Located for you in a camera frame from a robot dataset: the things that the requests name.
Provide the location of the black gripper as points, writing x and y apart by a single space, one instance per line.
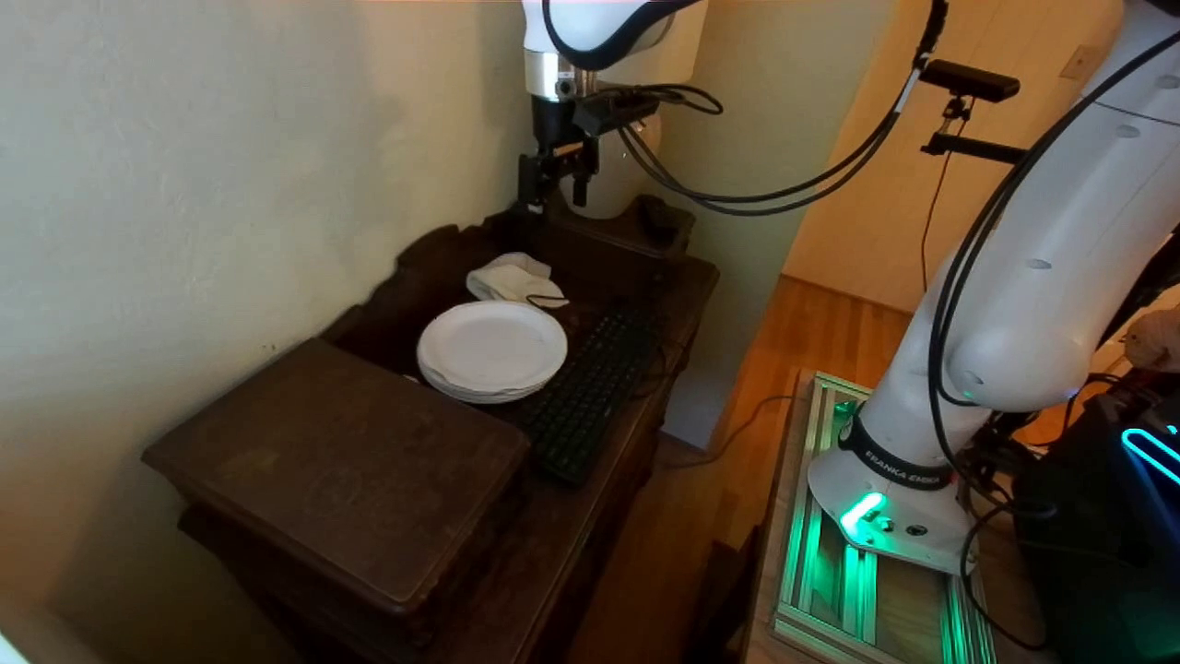
555 132

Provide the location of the white plate stack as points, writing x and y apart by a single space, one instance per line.
493 353

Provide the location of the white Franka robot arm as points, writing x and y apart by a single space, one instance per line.
1057 281

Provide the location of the white folded cloth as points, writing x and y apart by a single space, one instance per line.
506 281

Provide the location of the black computer keyboard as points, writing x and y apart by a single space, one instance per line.
601 399

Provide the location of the dark wooden desk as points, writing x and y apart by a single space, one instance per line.
590 519

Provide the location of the dark wooden box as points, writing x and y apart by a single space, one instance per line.
345 465

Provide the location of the black bar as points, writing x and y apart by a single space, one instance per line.
719 603

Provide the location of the aluminium green-lit robot platform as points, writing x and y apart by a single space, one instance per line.
849 591

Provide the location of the black computer with neon light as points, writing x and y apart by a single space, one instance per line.
1092 556

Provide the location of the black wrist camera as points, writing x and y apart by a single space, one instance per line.
612 112

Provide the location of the black camera on stand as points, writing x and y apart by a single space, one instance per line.
972 83

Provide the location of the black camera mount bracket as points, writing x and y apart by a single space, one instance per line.
983 149

